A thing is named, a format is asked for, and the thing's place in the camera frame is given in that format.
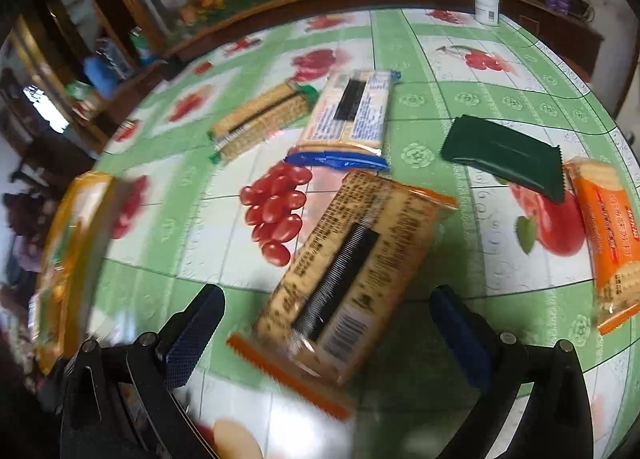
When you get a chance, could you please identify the blue bottle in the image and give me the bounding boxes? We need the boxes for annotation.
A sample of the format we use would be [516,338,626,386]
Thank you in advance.
[83,56,115,86]

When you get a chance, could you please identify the clear orange-ended cracker packet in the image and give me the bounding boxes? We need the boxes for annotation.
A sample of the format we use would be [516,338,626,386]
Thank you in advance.
[226,169,459,422]

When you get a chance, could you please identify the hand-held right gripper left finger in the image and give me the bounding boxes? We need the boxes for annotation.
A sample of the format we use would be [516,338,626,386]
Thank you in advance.
[60,283,227,459]

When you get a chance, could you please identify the white blue cracker packet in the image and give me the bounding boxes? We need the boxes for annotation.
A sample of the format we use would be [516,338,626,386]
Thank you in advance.
[284,70,403,174]

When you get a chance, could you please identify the green container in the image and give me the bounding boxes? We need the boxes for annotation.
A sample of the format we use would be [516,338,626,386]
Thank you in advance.
[130,28,153,64]

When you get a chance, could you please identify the dark green packet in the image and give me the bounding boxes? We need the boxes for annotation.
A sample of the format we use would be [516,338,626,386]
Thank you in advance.
[439,114,567,206]

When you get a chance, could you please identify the yellow cardboard box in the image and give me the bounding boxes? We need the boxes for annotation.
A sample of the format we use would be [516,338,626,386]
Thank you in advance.
[32,171,148,377]

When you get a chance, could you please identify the orange striped cracker packet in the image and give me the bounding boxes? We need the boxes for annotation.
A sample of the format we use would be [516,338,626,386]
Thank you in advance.
[562,158,640,336]

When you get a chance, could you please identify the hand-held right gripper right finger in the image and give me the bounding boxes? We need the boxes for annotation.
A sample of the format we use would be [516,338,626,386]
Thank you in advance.
[430,284,595,459]

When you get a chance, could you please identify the green long cracker packet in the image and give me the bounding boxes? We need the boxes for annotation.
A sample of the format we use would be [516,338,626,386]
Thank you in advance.
[207,79,320,166]

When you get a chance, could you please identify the fruit print tablecloth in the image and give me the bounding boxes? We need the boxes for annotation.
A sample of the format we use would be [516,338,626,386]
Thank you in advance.
[30,8,640,459]

